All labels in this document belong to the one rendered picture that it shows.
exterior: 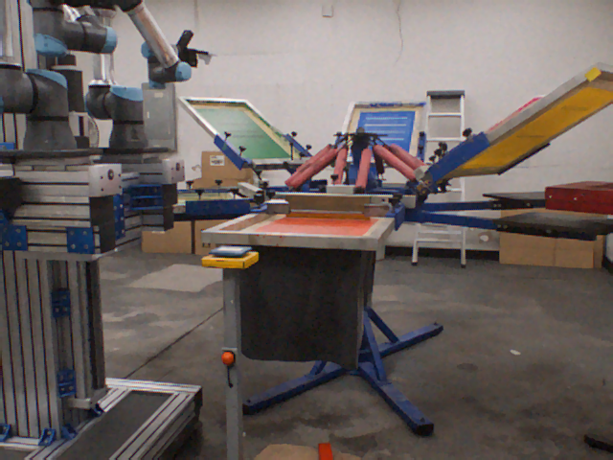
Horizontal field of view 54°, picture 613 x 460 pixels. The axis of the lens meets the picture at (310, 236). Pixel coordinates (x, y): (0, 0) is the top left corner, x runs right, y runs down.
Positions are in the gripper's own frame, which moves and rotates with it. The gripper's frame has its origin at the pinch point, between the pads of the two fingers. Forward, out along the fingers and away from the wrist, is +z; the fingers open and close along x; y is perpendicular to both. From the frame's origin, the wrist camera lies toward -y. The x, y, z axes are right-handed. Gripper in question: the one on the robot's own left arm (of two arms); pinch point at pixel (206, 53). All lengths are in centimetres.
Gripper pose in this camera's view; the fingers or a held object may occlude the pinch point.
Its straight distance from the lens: 291.9
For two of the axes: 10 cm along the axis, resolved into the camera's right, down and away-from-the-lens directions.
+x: 8.1, 2.3, -5.4
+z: 5.8, -1.3, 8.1
